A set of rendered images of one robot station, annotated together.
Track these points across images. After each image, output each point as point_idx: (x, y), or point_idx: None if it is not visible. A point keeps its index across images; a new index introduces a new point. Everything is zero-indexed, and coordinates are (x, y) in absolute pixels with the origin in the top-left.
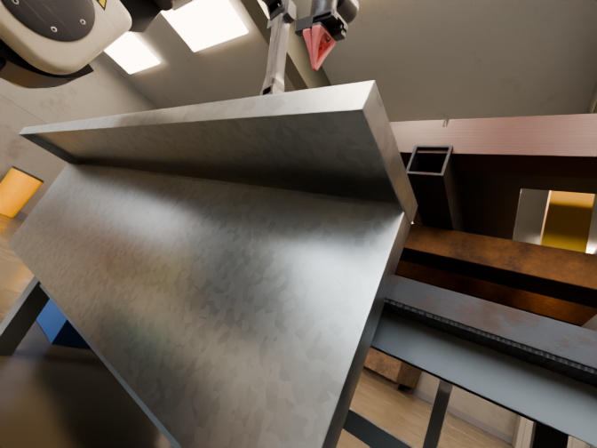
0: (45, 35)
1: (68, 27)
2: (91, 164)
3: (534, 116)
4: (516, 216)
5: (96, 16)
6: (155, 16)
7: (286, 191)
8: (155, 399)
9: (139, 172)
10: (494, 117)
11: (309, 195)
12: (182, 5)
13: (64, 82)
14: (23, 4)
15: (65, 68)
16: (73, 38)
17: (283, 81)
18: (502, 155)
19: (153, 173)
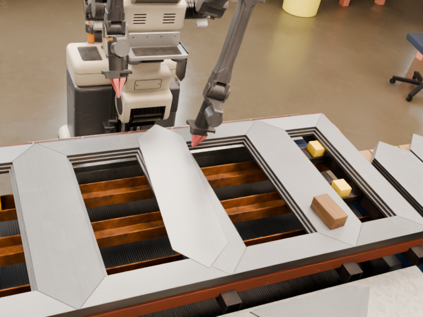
0: (119, 114)
1: (120, 110)
2: (299, 139)
3: (4, 144)
4: (12, 192)
5: (122, 104)
6: (184, 66)
7: (93, 166)
8: None
9: (222, 150)
10: (16, 143)
11: (80, 168)
12: (177, 58)
13: (144, 120)
14: (118, 108)
15: (122, 121)
16: (121, 112)
17: (219, 67)
18: None
19: (205, 152)
